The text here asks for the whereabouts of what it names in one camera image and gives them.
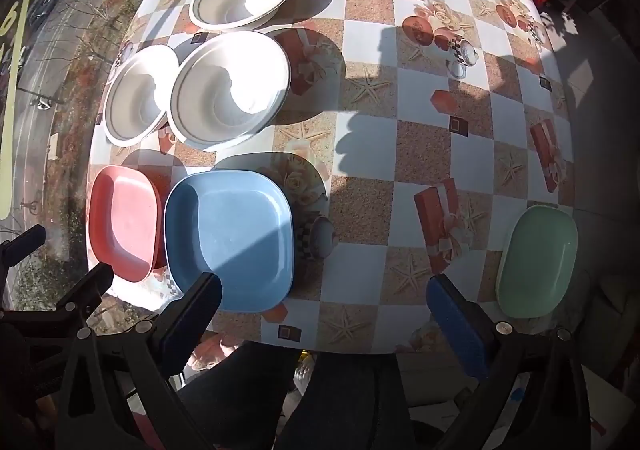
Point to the green square plate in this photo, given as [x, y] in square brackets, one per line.
[537, 262]

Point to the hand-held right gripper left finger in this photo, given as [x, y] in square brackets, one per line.
[195, 320]

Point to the person's dark trousers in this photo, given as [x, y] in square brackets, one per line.
[240, 400]

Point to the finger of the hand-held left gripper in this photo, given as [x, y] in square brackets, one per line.
[92, 285]
[25, 241]

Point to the red square plate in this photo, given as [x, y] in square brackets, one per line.
[122, 220]

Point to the blue square plate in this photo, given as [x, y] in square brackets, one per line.
[235, 240]

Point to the white paper sheet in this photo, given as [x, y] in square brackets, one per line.
[607, 410]

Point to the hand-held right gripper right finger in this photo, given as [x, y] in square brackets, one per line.
[460, 330]

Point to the checkered patterned tablecloth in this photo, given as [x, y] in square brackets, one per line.
[370, 140]

